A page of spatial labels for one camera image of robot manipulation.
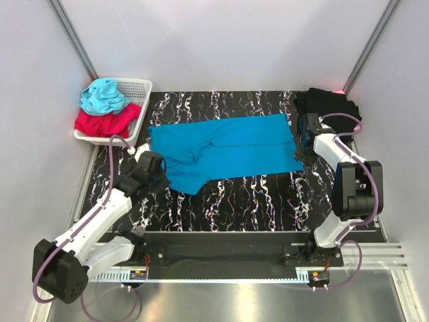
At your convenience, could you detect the blue t-shirt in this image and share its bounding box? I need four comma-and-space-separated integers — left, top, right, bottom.
148, 114, 304, 195

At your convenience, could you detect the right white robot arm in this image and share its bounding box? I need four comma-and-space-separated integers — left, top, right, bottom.
294, 132, 383, 266

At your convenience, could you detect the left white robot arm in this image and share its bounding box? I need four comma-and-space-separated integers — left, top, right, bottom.
32, 151, 169, 304

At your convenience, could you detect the black folded t-shirt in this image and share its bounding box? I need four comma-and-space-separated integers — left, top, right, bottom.
294, 88, 362, 133

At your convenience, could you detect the red t-shirt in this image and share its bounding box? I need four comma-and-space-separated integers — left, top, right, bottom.
74, 103, 141, 138

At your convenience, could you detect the pink folded cloth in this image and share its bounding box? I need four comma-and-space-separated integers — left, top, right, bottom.
333, 90, 362, 133

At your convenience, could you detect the white plastic basket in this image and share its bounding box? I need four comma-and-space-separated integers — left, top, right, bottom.
73, 77, 153, 147

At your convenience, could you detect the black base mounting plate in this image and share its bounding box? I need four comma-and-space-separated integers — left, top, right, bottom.
143, 232, 344, 282

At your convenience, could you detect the light turquoise t-shirt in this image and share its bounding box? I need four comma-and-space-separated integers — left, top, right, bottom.
80, 78, 131, 116

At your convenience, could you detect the aluminium frame rail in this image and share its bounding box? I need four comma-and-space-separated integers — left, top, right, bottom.
90, 243, 410, 269

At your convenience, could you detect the left aluminium corner post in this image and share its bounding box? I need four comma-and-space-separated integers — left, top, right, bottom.
48, 0, 99, 81

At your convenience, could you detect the aluminium corner post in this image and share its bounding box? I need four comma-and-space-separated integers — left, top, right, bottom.
343, 0, 402, 95
48, 0, 99, 81

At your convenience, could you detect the right aluminium corner post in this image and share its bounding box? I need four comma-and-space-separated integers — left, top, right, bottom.
343, 0, 402, 95

